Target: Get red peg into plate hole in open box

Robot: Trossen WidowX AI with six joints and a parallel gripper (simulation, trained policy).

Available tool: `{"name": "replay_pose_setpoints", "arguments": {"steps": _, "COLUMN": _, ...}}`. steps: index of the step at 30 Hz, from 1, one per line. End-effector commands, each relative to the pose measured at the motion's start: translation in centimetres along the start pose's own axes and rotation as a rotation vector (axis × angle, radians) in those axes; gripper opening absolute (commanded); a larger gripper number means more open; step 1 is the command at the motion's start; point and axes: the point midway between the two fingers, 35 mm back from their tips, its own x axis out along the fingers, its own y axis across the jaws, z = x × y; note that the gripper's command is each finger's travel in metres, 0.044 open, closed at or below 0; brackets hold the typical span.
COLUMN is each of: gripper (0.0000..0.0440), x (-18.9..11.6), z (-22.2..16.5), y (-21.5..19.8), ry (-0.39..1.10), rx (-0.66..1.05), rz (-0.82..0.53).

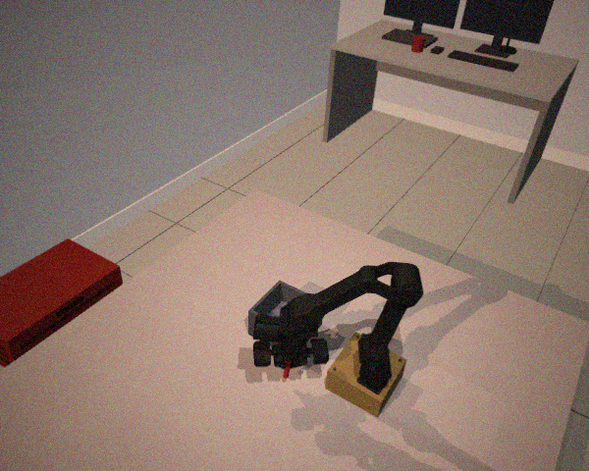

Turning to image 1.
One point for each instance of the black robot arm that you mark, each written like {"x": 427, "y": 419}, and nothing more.
{"x": 299, "y": 318}

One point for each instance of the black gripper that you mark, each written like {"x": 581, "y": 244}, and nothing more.
{"x": 282, "y": 352}

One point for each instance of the dark red peg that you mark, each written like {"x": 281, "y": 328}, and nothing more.
{"x": 287, "y": 369}

